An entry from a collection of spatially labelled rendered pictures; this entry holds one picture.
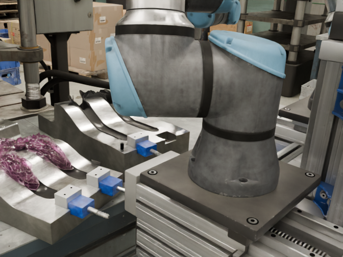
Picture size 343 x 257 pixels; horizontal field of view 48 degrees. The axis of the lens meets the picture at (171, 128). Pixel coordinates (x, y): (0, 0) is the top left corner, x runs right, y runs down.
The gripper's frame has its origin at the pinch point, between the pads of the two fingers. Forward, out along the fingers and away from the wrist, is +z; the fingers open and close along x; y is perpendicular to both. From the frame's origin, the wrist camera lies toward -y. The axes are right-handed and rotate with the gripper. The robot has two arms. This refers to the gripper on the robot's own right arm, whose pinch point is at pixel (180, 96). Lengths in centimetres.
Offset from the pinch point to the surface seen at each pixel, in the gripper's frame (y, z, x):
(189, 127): -3.5, 15.0, 9.2
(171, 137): 12.0, 7.6, -15.7
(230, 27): -377, 52, 525
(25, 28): -60, -17, -26
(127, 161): 14.3, 8.9, -34.8
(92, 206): 26, 9, -54
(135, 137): 12.7, 3.3, -31.0
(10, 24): -516, 43, 158
